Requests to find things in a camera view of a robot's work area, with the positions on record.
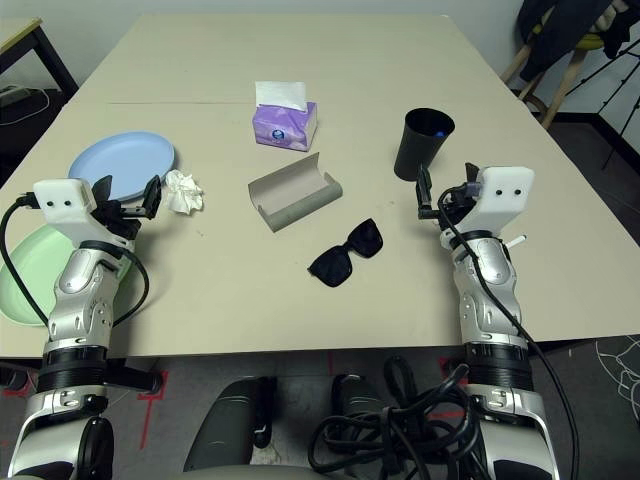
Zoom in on side table with black frame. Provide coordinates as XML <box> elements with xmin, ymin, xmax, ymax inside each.
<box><xmin>0</xmin><ymin>17</ymin><xmax>80</xmax><ymax>101</ymax></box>

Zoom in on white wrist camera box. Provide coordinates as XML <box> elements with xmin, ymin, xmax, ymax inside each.
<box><xmin>457</xmin><ymin>166</ymin><xmax>536</xmax><ymax>236</ymax></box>
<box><xmin>33</xmin><ymin>178</ymin><xmax>99</xmax><ymax>241</ymax></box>

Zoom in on dark grey robot right leg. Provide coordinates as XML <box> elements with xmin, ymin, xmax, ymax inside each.
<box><xmin>331</xmin><ymin>373</ymin><xmax>416</xmax><ymax>451</ymax></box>

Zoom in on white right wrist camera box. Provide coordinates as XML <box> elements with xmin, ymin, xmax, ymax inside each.
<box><xmin>457</xmin><ymin>166</ymin><xmax>536</xmax><ymax>236</ymax></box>

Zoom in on wooden stool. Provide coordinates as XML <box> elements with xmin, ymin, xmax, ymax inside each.
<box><xmin>499</xmin><ymin>29</ymin><xmax>586</xmax><ymax>131</ymax></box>

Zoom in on white tissue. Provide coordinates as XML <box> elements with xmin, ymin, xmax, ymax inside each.
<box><xmin>163</xmin><ymin>169</ymin><xmax>207</xmax><ymax>216</ymax></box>

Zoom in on light green plate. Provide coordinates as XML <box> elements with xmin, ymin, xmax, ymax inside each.
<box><xmin>0</xmin><ymin>224</ymin><xmax>146</xmax><ymax>327</ymax></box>

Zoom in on white power adapter with cord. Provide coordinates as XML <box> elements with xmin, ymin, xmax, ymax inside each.
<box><xmin>0</xmin><ymin>84</ymin><xmax>49</xmax><ymax>126</ymax></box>

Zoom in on dark grey robot left leg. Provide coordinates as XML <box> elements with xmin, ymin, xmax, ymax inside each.
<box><xmin>183</xmin><ymin>375</ymin><xmax>277</xmax><ymax>474</ymax></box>

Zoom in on light blue plate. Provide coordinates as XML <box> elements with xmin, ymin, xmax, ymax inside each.
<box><xmin>68</xmin><ymin>130</ymin><xmax>177</xmax><ymax>204</ymax></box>

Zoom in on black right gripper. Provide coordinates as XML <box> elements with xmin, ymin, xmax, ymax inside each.
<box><xmin>415</xmin><ymin>162</ymin><xmax>482</xmax><ymax>235</ymax></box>

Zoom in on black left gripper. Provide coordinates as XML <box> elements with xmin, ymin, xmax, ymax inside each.
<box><xmin>92</xmin><ymin>174</ymin><xmax>164</xmax><ymax>241</ymax></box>

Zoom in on black sunglasses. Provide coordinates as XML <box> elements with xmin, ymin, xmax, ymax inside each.
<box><xmin>307</xmin><ymin>217</ymin><xmax>384</xmax><ymax>289</ymax></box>

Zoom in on purple tissue pack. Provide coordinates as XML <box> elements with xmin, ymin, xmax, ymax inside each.
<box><xmin>252</xmin><ymin>80</ymin><xmax>319</xmax><ymax>153</ymax></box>

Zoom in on black plastic cup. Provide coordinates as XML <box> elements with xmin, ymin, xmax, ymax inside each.
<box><xmin>393</xmin><ymin>107</ymin><xmax>457</xmax><ymax>182</ymax></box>

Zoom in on black cable bundle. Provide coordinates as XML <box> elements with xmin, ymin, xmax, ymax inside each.
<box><xmin>307</xmin><ymin>355</ymin><xmax>484</xmax><ymax>480</ymax></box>

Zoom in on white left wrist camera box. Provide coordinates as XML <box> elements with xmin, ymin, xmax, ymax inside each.
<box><xmin>33</xmin><ymin>178</ymin><xmax>99</xmax><ymax>241</ymax></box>

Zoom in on cream fleece garment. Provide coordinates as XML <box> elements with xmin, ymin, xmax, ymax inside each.
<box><xmin>597</xmin><ymin>0</ymin><xmax>631</xmax><ymax>36</ymax></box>

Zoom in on light grey robot torso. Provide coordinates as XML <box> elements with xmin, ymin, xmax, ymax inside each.
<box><xmin>182</xmin><ymin>464</ymin><xmax>326</xmax><ymax>480</ymax></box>

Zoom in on yellow seat cushion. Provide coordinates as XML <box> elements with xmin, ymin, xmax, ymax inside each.
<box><xmin>574</xmin><ymin>32</ymin><xmax>609</xmax><ymax>50</ymax></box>

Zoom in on black tripod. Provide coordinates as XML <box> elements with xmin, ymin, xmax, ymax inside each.
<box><xmin>569</xmin><ymin>44</ymin><xmax>640</xmax><ymax>171</ymax></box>

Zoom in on dark grey robot leg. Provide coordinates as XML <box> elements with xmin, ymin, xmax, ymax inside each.
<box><xmin>183</xmin><ymin>375</ymin><xmax>277</xmax><ymax>474</ymax></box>
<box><xmin>331</xmin><ymin>373</ymin><xmax>416</xmax><ymax>451</ymax></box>

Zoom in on grey glasses case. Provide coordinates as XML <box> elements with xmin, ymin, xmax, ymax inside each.
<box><xmin>247</xmin><ymin>152</ymin><xmax>344</xmax><ymax>234</ymax></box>

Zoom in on black jacket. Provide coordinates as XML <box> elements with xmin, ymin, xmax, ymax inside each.
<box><xmin>517</xmin><ymin>0</ymin><xmax>640</xmax><ymax>81</ymax></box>

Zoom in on black table foot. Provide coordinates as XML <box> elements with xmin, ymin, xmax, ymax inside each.
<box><xmin>107</xmin><ymin>360</ymin><xmax>166</xmax><ymax>396</ymax></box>

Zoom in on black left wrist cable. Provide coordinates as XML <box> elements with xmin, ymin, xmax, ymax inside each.
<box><xmin>0</xmin><ymin>194</ymin><xmax>151</xmax><ymax>331</ymax></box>

